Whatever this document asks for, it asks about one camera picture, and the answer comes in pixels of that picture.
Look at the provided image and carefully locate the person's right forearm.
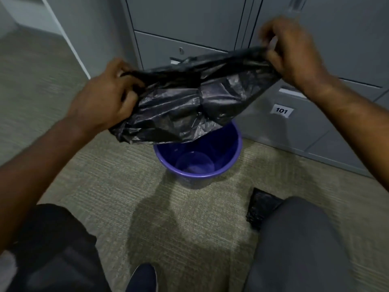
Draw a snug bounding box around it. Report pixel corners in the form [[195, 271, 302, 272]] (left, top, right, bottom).
[[299, 73, 389, 192]]

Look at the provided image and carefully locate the person's left hand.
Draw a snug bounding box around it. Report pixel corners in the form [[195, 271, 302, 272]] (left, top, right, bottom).
[[66, 58, 146, 138]]

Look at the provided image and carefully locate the person's left forearm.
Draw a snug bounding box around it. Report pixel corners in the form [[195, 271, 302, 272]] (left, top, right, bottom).
[[0, 116, 101, 253]]

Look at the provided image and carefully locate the person's dark shoe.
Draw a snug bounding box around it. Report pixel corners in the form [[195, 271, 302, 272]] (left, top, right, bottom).
[[125, 263, 158, 292]]

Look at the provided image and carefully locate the person's dark trouser leg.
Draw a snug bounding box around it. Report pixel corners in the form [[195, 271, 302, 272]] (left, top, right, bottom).
[[6, 204, 111, 292]]

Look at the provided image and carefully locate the person's right hand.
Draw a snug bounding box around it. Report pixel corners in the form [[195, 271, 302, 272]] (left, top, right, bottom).
[[258, 17, 329, 98]]

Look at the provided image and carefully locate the black plastic garbage bag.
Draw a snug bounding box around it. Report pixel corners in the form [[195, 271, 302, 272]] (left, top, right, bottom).
[[109, 46, 282, 145]]

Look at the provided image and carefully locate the grey metal locker cabinet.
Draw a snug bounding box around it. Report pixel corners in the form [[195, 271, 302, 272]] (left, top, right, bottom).
[[237, 0, 389, 178], [120, 0, 259, 72]]

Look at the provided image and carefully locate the white locker number label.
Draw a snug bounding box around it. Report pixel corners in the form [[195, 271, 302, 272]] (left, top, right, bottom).
[[271, 104, 295, 118]]

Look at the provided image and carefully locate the folded black garbage bag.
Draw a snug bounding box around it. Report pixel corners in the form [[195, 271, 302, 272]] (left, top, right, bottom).
[[246, 188, 285, 232]]

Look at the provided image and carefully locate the person's grey trouser leg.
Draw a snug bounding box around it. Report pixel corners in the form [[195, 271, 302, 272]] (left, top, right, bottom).
[[243, 196, 354, 292]]

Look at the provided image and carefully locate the purple plastic waste bin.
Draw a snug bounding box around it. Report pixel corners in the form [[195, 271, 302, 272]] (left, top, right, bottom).
[[153, 120, 243, 189]]

